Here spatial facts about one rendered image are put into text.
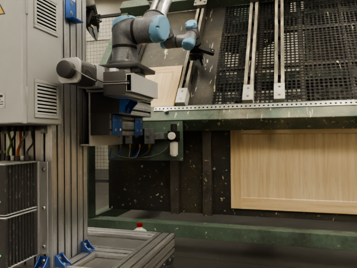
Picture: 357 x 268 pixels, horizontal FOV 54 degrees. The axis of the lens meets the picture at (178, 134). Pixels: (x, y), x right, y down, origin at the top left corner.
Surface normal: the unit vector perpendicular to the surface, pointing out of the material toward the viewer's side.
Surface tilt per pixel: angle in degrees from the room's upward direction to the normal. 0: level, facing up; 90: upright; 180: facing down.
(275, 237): 90
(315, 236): 90
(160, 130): 90
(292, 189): 90
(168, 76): 53
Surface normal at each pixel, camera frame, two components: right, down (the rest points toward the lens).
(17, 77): -0.29, 0.00
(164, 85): -0.23, -0.61
